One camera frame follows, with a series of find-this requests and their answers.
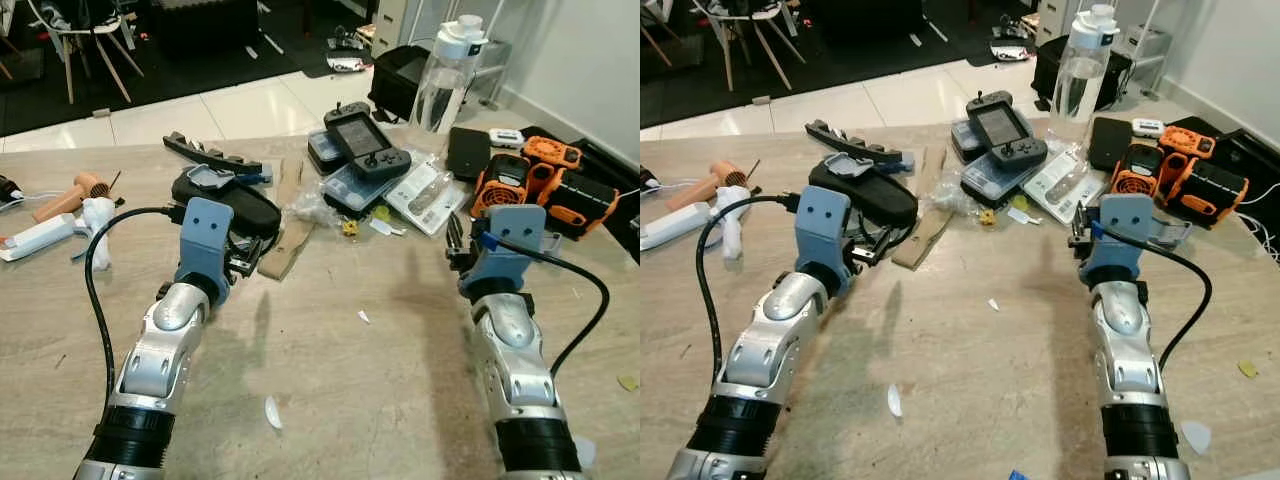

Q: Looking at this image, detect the wooden block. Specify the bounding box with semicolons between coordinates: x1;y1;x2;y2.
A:
892;148;949;271
257;158;314;282

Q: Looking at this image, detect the black zip case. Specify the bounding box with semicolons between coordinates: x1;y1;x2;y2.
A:
171;164;284;243
808;152;919;229

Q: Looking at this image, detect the clear plastic wrap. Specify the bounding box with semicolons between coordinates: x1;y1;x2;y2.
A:
282;186;347;229
930;178;986;216

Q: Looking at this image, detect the white blister package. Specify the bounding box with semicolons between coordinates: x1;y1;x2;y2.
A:
1022;140;1099;223
384;152;469;237

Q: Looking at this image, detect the orange black fan device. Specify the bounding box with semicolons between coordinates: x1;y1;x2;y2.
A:
1110;143;1166;201
471;153;533;219

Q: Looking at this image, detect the clear blue plastic holder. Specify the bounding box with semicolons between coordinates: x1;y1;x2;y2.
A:
187;164;273;193
824;152;917;183

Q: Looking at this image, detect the small black box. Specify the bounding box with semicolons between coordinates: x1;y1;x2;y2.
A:
1087;116;1134;171
446;126;492;182

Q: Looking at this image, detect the large clear blue plastic case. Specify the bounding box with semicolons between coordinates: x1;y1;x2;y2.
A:
322;162;403;214
960;150;1041;208

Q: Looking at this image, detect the small blue plastic case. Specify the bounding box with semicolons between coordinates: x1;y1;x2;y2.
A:
948;118;986;166
307;130;351;177

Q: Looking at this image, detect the black serrated tool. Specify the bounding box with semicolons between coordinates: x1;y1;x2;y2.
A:
805;119;906;166
162;130;264;177

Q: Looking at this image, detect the black orange power unit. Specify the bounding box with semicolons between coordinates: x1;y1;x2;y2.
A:
535;165;622;242
1165;155;1251;229

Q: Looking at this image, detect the dark grey handheld game console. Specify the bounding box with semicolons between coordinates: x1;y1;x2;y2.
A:
964;90;1050;171
323;100;413;183

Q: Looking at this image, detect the white crumpled tissue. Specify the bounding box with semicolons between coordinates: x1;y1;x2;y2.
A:
80;196;125;267
715;185;758;261

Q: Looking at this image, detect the clear white-capped water bottle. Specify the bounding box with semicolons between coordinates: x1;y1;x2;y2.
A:
408;14;487;137
1049;4;1120;127

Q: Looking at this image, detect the floor gadget pile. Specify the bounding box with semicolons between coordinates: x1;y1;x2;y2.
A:
325;25;379;79
988;20;1036;63

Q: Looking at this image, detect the white cabinet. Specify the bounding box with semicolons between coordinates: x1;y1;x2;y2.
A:
370;0;443;57
1035;0;1091;46

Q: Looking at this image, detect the white wooden-legged chair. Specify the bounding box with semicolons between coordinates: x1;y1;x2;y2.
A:
22;0;147;107
685;0;791;93

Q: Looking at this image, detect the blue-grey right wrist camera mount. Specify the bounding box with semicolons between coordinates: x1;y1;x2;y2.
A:
1080;194;1168;287
460;205;547;297

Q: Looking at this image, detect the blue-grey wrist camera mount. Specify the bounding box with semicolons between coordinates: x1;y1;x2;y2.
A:
460;205;547;297
174;197;237;291
1080;194;1168;287
792;185;854;286

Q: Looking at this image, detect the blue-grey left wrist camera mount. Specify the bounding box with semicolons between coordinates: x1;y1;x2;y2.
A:
174;197;237;291
792;185;854;286

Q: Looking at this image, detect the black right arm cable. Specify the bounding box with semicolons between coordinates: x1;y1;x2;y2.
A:
1090;224;1214;377
478;232;612;383

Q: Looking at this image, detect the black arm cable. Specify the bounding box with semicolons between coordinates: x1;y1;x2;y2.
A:
84;205;188;401
696;193;803;389
1090;224;1214;377
478;232;612;383

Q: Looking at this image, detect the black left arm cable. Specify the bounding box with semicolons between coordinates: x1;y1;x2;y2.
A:
84;205;188;401
696;193;803;389

